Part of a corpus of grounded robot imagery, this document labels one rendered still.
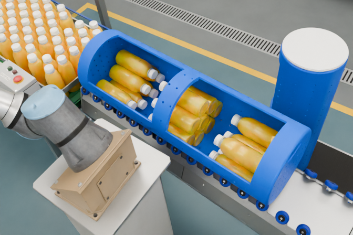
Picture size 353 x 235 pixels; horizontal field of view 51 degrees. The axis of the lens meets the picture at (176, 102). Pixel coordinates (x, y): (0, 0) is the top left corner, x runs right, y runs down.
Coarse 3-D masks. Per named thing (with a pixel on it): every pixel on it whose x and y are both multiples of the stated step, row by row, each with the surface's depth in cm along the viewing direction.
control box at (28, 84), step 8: (8, 64) 161; (0, 72) 158; (8, 72) 158; (24, 72) 157; (0, 80) 155; (8, 80) 154; (24, 80) 154; (32, 80) 154; (8, 88) 153; (16, 88) 151; (24, 88) 152; (32, 88) 155; (40, 88) 159
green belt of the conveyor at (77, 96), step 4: (0, 60) 193; (80, 84) 178; (72, 92) 175; (76, 92) 175; (72, 96) 173; (76, 96) 173; (80, 96) 174; (72, 100) 172; (76, 100) 173; (80, 100) 174; (76, 104) 173
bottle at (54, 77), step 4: (52, 72) 160; (56, 72) 161; (48, 76) 160; (52, 76) 160; (56, 76) 161; (60, 76) 163; (48, 80) 161; (52, 80) 161; (56, 80) 162; (60, 80) 164; (48, 84) 163; (56, 84) 163; (60, 84) 165; (64, 84) 167; (60, 88) 166; (68, 92) 172; (68, 96) 172
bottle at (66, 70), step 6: (66, 60) 164; (60, 66) 163; (66, 66) 163; (72, 66) 167; (60, 72) 165; (66, 72) 165; (72, 72) 167; (66, 78) 167; (72, 78) 169; (66, 84) 171; (78, 84) 174; (72, 90) 174
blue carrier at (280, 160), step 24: (96, 48) 144; (120, 48) 162; (144, 48) 143; (96, 72) 157; (168, 72) 156; (192, 72) 133; (168, 96) 127; (216, 96) 145; (240, 96) 124; (144, 120) 134; (168, 120) 127; (216, 120) 147; (264, 120) 135; (288, 120) 117; (288, 144) 109; (216, 168) 121; (264, 168) 109; (288, 168) 117; (264, 192) 111
